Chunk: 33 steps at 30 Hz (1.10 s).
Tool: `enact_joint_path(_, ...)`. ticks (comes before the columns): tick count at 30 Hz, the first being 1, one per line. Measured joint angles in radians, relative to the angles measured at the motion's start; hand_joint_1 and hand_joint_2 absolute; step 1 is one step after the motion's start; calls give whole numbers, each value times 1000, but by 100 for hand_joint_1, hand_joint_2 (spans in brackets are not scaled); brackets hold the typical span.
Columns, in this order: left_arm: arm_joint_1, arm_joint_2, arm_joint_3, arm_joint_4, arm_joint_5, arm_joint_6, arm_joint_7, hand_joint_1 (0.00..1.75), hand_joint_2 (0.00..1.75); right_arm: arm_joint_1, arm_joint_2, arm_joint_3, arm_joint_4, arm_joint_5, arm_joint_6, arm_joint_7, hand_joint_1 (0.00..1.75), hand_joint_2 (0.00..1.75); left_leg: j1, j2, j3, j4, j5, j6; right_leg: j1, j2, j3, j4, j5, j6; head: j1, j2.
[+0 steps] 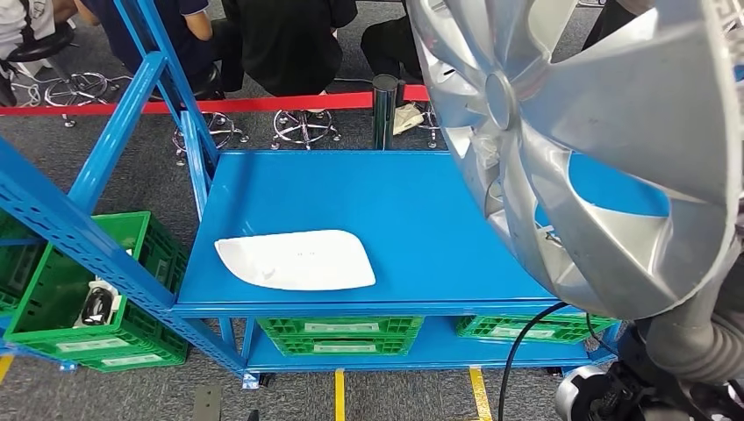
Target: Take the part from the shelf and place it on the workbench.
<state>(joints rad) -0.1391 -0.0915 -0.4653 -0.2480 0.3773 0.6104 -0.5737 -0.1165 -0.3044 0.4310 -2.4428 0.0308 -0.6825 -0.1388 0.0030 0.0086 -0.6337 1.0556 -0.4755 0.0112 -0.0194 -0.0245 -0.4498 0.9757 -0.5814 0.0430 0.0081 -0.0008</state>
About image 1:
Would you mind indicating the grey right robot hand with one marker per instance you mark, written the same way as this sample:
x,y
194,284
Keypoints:
x,y
729,296

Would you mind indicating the silver plastic wheel hubcap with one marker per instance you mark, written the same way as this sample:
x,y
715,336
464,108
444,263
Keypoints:
x,y
639,104

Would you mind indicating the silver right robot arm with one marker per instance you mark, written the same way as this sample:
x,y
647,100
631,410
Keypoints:
x,y
691,348

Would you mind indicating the white plastic panel part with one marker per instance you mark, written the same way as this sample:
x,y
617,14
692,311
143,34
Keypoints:
x,y
296,261

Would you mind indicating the white and black part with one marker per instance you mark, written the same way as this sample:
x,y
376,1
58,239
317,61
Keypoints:
x,y
97,305

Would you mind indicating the person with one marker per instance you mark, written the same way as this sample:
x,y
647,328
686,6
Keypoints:
x,y
389,52
290,46
133,29
23,17
604,23

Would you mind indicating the white board panel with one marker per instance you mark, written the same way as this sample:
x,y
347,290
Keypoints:
x,y
549,23

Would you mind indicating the black stool with chrome base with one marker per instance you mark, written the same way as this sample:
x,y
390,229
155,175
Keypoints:
x,y
218,125
433,122
304,127
40,43

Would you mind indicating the red barrier belt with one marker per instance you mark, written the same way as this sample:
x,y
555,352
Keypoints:
x,y
261,104
415,93

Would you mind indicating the black barrier post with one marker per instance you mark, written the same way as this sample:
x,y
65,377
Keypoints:
x,y
385,110

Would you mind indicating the grey left wrist camera bracket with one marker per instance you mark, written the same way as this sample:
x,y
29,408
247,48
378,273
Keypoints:
x,y
207,404

